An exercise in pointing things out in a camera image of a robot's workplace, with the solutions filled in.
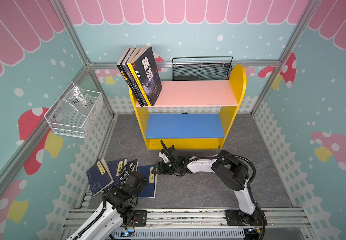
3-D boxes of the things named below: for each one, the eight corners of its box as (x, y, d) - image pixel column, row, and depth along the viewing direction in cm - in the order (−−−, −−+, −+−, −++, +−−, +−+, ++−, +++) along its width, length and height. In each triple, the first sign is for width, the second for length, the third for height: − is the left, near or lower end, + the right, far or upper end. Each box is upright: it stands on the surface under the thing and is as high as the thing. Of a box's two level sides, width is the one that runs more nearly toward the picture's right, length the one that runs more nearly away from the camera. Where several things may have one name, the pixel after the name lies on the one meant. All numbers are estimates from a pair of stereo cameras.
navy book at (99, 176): (95, 195, 84) (91, 192, 81) (87, 168, 94) (84, 165, 91) (115, 184, 88) (112, 181, 84) (105, 159, 98) (103, 156, 95)
